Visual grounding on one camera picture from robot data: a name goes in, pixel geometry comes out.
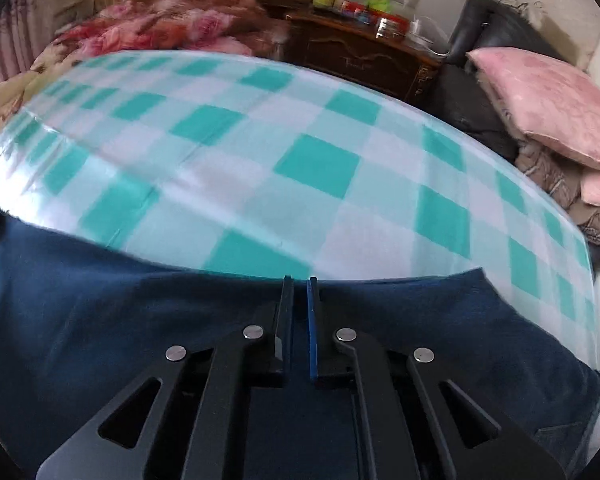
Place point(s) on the dark wooden nightstand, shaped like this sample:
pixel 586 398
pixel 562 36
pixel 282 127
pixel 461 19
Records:
pixel 350 60

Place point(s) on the large pink pillow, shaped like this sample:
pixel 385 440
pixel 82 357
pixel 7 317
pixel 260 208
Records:
pixel 550 95

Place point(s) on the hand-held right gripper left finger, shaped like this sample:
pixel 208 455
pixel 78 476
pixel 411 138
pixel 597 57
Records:
pixel 285 320

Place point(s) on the pink pleated curtain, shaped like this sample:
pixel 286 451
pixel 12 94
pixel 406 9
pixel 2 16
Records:
pixel 5 45

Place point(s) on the beige floral bed sheet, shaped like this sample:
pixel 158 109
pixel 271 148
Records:
pixel 5 105

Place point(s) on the brown plaid blanket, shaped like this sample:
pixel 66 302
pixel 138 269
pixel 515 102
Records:
pixel 545 170

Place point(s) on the red box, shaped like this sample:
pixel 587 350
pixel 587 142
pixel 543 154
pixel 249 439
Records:
pixel 357 11

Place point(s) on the green plastic bag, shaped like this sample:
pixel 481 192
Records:
pixel 380 4

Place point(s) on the black leather armchair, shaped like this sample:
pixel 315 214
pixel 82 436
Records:
pixel 470 105

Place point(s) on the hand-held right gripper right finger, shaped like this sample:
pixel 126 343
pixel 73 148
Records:
pixel 312 330

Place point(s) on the red floral blanket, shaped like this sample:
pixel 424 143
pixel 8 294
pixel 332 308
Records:
pixel 170 20

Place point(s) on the dark blue towel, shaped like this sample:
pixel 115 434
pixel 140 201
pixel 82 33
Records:
pixel 105 320

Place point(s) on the green white checked tablecloth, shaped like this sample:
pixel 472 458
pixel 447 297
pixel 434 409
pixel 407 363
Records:
pixel 305 165

